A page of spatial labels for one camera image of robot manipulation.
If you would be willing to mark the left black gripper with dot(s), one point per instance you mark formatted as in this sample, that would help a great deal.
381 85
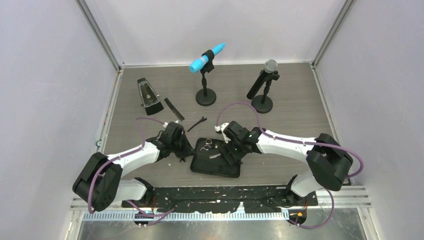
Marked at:
187 148

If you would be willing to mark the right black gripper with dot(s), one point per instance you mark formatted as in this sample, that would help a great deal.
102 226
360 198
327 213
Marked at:
226 149

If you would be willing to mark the black hair clip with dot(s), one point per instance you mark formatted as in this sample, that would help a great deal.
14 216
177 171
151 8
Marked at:
182 159
203 119

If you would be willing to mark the silver scissors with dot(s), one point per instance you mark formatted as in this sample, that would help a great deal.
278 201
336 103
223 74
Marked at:
208 144
215 156

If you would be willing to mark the black zip tool case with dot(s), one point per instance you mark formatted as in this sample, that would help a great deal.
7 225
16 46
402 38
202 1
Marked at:
201 163

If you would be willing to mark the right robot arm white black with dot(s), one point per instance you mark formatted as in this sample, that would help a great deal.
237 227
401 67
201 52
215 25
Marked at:
329 164

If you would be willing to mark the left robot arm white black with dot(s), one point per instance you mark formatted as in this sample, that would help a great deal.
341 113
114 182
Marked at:
101 183

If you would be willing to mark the black comb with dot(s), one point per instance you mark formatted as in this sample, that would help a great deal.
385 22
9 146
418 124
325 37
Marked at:
174 110

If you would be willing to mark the right black microphone stand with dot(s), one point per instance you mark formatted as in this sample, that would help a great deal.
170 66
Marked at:
262 103

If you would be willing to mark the black microphone stand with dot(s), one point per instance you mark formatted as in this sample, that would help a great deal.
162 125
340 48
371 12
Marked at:
262 103
206 96

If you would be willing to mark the black metronome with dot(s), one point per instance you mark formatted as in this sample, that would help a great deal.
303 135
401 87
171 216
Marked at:
149 98

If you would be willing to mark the left black microphone stand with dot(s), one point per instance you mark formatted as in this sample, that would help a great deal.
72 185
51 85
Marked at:
206 96

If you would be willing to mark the blue microphone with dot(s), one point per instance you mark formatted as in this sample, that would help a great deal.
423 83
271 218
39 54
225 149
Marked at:
207 58

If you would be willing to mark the black silver microphone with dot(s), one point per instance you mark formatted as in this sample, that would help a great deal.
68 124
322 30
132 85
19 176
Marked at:
269 72

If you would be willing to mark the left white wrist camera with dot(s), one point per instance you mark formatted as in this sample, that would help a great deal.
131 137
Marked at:
165 124

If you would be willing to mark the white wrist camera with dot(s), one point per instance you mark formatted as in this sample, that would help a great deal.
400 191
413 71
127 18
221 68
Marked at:
165 124
220 128

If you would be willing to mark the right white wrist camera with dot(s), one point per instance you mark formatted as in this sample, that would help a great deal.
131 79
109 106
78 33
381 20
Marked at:
220 128

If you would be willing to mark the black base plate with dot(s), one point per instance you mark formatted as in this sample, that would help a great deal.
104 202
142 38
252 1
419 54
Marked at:
221 199

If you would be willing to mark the aluminium rail front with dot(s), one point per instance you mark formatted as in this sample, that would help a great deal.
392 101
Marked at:
350 197

